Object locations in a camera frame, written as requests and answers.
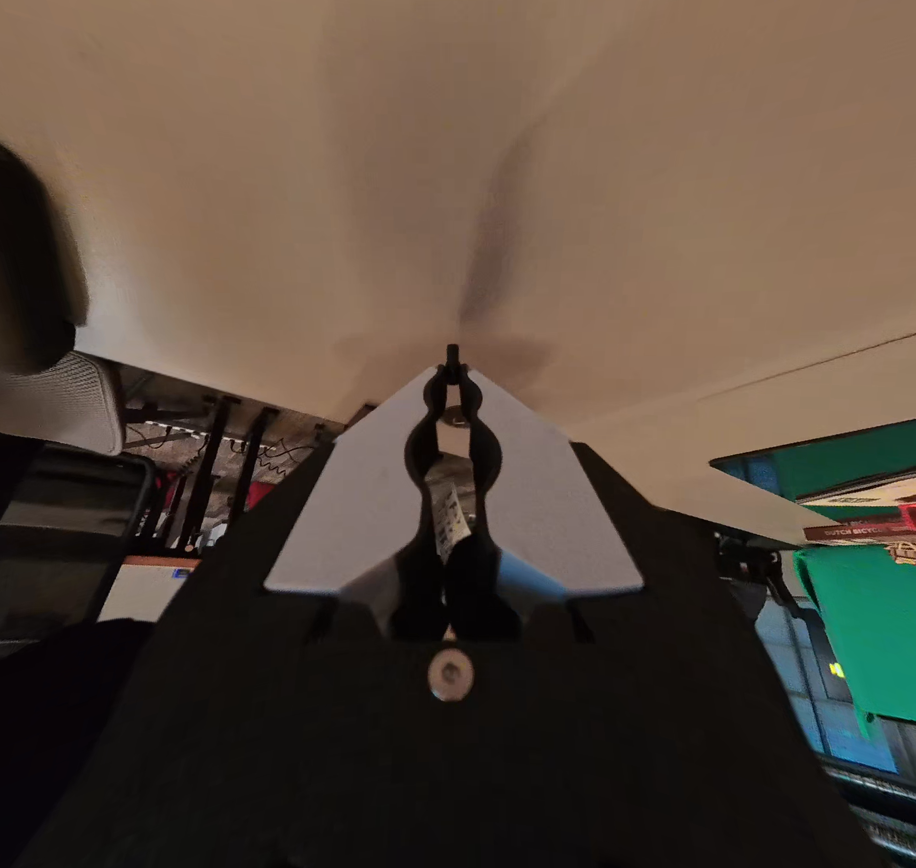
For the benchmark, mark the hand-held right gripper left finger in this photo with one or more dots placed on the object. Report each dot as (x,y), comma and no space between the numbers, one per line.
(343,510)

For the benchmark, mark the black metal desk leg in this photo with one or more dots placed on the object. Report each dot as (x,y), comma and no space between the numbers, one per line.
(254,453)
(207,467)

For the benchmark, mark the grey desk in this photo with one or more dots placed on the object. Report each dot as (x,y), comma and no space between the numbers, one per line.
(286,166)

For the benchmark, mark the small red object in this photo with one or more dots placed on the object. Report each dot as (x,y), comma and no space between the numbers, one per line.
(259,496)

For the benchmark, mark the printed cardboard box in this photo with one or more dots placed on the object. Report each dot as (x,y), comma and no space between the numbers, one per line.
(859,524)

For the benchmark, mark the dark rounded object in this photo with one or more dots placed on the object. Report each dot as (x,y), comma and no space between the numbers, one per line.
(28,274)

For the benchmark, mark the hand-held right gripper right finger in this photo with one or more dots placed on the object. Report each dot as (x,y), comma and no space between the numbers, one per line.
(558,510)

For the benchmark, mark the white mesh chair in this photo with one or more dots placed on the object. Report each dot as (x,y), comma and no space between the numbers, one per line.
(64,403)

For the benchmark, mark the green box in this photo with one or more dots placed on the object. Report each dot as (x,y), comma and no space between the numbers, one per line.
(866,617)

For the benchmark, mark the black desk bracket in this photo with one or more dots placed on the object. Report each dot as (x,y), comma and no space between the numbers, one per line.
(751,567)

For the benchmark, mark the black connector pin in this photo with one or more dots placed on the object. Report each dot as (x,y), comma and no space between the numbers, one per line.
(452,360)

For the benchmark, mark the white cardboard box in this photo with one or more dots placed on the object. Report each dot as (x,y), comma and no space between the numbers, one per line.
(143,592)

